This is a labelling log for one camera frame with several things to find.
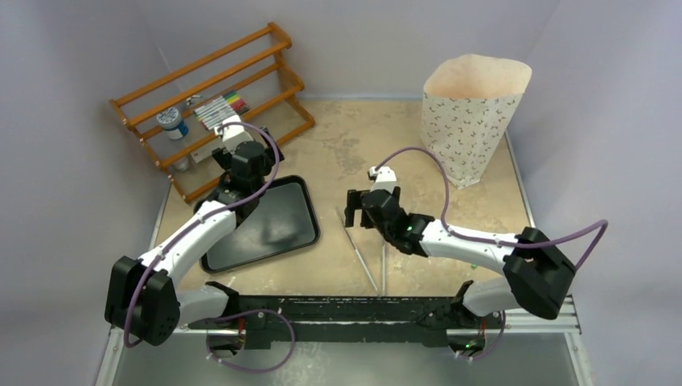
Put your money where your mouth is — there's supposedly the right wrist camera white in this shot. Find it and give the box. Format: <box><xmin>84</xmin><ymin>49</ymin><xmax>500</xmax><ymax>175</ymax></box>
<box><xmin>368</xmin><ymin>166</ymin><xmax>397</xmax><ymax>194</ymax></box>

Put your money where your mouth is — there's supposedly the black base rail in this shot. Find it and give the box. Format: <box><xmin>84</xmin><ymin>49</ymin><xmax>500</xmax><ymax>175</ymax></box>
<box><xmin>189</xmin><ymin>292</ymin><xmax>503</xmax><ymax>352</ymax></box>

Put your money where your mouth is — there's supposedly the blue lid jar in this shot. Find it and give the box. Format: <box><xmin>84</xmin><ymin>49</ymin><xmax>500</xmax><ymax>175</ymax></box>
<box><xmin>156</xmin><ymin>107</ymin><xmax>188</xmax><ymax>141</ymax></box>

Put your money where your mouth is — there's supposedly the purple cable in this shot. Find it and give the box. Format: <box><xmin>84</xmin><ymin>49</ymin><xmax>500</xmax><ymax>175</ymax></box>
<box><xmin>123</xmin><ymin>121</ymin><xmax>281</xmax><ymax>348</ymax></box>
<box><xmin>372</xmin><ymin>146</ymin><xmax>610</xmax><ymax>273</ymax></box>

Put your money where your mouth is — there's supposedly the pack of coloured markers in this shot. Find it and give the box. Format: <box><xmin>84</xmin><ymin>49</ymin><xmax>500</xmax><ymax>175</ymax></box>
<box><xmin>193</xmin><ymin>90</ymin><xmax>250</xmax><ymax>130</ymax></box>

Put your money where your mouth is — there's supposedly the small white box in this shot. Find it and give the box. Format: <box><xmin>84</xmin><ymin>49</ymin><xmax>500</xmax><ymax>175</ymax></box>
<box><xmin>190</xmin><ymin>142</ymin><xmax>220</xmax><ymax>163</ymax></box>

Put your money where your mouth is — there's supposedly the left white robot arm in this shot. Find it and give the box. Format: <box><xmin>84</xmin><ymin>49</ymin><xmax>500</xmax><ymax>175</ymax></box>
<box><xmin>105</xmin><ymin>138</ymin><xmax>283</xmax><ymax>348</ymax></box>

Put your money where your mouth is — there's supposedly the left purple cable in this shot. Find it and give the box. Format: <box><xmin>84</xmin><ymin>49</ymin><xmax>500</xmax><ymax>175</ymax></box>
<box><xmin>123</xmin><ymin>121</ymin><xmax>281</xmax><ymax>348</ymax></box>

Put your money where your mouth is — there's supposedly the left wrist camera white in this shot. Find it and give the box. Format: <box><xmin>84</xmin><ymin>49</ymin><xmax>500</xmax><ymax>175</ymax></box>
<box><xmin>212</xmin><ymin>115</ymin><xmax>253</xmax><ymax>153</ymax></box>

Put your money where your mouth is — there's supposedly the black plastic tray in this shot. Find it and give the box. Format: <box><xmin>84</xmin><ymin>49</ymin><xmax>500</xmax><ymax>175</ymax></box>
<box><xmin>199</xmin><ymin>175</ymin><xmax>320</xmax><ymax>273</ymax></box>

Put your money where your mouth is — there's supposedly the patterned white paper bag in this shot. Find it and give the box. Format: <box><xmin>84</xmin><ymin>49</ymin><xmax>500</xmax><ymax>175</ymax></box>
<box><xmin>420</xmin><ymin>54</ymin><xmax>532</xmax><ymax>189</ymax></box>

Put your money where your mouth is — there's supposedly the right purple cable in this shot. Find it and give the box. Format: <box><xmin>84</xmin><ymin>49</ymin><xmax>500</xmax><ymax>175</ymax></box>
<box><xmin>372</xmin><ymin>146</ymin><xmax>610</xmax><ymax>273</ymax></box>

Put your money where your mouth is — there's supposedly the aluminium frame rail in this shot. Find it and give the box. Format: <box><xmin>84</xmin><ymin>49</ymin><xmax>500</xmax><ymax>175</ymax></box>
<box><xmin>109</xmin><ymin>295</ymin><xmax>583</xmax><ymax>337</ymax></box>

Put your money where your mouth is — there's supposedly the orange wooden rack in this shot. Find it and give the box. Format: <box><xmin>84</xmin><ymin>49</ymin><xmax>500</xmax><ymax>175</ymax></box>
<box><xmin>109</xmin><ymin>22</ymin><xmax>315</xmax><ymax>203</ymax></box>

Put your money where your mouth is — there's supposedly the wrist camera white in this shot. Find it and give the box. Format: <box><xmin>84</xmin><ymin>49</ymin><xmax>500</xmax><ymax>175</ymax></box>
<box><xmin>368</xmin><ymin>166</ymin><xmax>397</xmax><ymax>194</ymax></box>
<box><xmin>212</xmin><ymin>115</ymin><xmax>253</xmax><ymax>153</ymax></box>

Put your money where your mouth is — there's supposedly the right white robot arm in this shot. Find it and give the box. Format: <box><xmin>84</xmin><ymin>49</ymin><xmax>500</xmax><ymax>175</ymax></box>
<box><xmin>344</xmin><ymin>188</ymin><xmax>577</xmax><ymax>327</ymax></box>

